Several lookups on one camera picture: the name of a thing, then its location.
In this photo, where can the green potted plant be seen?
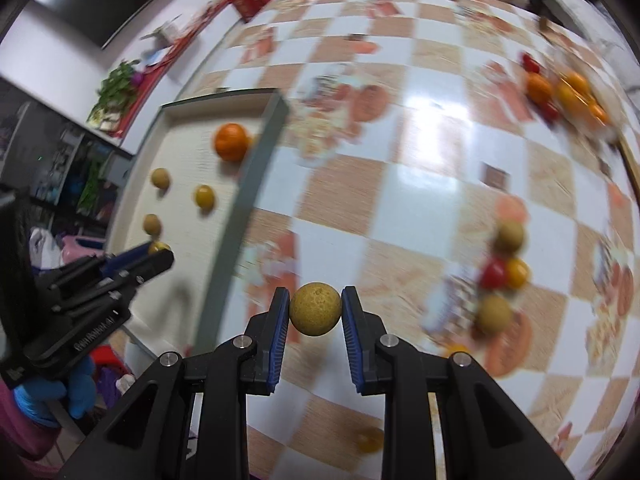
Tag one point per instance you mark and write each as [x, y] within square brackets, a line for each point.
[117, 85]

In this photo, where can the small yellow fruit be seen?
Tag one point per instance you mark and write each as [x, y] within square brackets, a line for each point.
[519, 274]
[457, 349]
[370, 440]
[204, 197]
[160, 246]

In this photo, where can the person's left forearm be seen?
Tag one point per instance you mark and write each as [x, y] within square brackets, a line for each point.
[20, 440]

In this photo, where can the grey shallow tray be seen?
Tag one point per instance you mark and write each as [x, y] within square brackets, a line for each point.
[250, 170]

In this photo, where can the orange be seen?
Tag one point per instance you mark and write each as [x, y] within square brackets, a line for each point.
[596, 114]
[231, 142]
[573, 91]
[539, 88]

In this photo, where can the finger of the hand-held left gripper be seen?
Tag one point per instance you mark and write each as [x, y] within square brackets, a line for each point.
[122, 260]
[150, 267]

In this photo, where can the red cherry tomato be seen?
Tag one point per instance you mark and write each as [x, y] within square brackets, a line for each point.
[551, 111]
[531, 62]
[493, 274]

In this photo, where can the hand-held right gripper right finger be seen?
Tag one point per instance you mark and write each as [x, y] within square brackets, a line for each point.
[352, 335]

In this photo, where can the person's left hand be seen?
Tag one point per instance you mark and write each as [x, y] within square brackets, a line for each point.
[80, 390]

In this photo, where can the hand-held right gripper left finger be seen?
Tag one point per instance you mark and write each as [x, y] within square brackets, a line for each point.
[277, 330]

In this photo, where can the round tan fruit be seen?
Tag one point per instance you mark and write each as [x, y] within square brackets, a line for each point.
[494, 315]
[511, 237]
[316, 309]
[160, 178]
[152, 224]

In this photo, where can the plastic bag of fruit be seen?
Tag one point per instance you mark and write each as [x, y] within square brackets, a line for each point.
[565, 120]

